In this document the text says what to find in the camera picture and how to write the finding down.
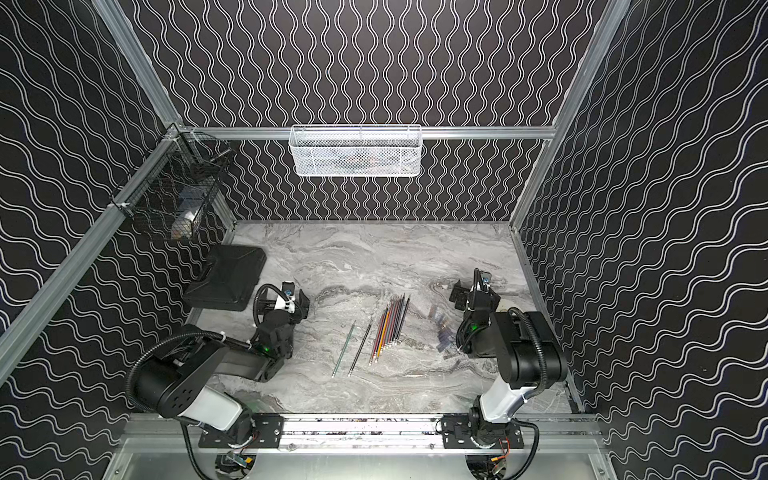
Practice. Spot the aluminium corner post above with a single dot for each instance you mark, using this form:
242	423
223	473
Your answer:
124	36
611	19

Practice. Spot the black pencil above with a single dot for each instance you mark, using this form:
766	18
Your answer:
402	319

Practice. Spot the black wire basket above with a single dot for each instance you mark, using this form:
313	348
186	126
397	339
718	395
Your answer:
172	200

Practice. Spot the white wire basket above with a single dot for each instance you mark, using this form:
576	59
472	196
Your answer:
354	157

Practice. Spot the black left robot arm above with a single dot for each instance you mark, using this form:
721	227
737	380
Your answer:
172	377

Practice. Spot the clear blue pencil cap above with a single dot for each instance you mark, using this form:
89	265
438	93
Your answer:
445	337

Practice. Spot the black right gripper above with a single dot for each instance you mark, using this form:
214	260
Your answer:
461	295

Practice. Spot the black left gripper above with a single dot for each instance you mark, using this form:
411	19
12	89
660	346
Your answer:
299	303

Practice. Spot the aluminium corner post right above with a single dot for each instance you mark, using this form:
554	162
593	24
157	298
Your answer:
611	19

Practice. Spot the black plastic case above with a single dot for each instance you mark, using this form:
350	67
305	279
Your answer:
228	279

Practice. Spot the aluminium corner post left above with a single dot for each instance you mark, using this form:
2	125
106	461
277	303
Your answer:
124	36

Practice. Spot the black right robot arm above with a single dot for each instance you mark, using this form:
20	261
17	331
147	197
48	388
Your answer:
528	357

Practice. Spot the aluminium back rail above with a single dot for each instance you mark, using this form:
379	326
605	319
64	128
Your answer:
368	132

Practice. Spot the aluminium left side rail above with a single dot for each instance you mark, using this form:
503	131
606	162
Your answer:
33	319

